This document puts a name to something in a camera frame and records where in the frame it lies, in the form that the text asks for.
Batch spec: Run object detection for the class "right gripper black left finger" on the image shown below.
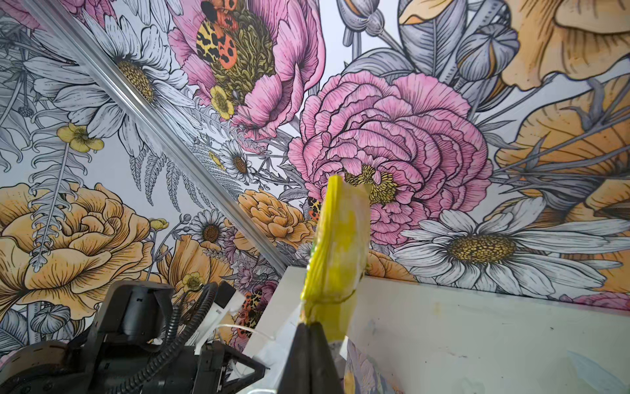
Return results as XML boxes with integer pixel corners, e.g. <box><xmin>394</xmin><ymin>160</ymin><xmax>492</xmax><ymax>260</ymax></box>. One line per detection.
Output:
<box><xmin>277</xmin><ymin>323</ymin><xmax>311</xmax><ymax>394</ymax></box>

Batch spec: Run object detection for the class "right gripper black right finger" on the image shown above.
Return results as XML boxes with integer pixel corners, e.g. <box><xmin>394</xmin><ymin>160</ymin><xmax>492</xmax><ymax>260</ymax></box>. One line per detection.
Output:
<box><xmin>309</xmin><ymin>323</ymin><xmax>344</xmax><ymax>394</ymax></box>

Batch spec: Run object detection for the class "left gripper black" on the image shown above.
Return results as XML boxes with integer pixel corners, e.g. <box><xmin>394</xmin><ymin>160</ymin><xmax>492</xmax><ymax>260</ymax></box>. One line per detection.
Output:
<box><xmin>70</xmin><ymin>282</ymin><xmax>265</xmax><ymax>393</ymax></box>

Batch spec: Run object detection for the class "floral paper gift bag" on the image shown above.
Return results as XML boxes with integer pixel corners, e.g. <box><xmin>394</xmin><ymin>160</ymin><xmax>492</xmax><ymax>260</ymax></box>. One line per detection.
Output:
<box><xmin>219</xmin><ymin>302</ymin><xmax>402</xmax><ymax>393</ymax></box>

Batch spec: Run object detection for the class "yellow corn chips packet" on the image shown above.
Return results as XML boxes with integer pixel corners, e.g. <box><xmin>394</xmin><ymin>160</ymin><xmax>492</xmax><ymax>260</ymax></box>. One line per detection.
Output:
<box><xmin>300</xmin><ymin>175</ymin><xmax>371</xmax><ymax>344</ymax></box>

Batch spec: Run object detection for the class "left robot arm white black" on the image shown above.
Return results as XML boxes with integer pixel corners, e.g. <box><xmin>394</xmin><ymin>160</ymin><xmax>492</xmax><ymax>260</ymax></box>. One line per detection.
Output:
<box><xmin>1</xmin><ymin>281</ymin><xmax>266</xmax><ymax>393</ymax></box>

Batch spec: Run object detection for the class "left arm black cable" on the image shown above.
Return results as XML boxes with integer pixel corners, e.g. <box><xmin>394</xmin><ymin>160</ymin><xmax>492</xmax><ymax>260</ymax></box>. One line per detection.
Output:
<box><xmin>105</xmin><ymin>281</ymin><xmax>220</xmax><ymax>394</ymax></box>

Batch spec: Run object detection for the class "left corner aluminium post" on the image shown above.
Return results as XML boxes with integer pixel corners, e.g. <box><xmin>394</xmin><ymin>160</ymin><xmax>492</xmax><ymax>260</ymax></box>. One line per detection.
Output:
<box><xmin>24</xmin><ymin>1</ymin><xmax>290</xmax><ymax>276</ymax></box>

